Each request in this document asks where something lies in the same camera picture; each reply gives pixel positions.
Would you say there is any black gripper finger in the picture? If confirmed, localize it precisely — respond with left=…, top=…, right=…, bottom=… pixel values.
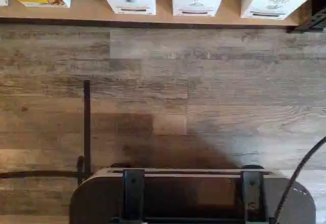
left=241, top=171, right=267, bottom=222
left=122, top=169, right=146, bottom=221

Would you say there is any black metal shelf rack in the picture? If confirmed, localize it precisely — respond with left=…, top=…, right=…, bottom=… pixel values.
left=285, top=0, right=326, bottom=34

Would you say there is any white tea box green strip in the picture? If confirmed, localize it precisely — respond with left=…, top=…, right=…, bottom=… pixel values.
left=240, top=0, right=311, bottom=20

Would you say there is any wooden bottom shelf board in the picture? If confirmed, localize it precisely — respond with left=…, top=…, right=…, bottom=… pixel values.
left=0, top=0, right=313, bottom=29

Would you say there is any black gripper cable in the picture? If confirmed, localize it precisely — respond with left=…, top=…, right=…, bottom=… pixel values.
left=274, top=136, right=326, bottom=224

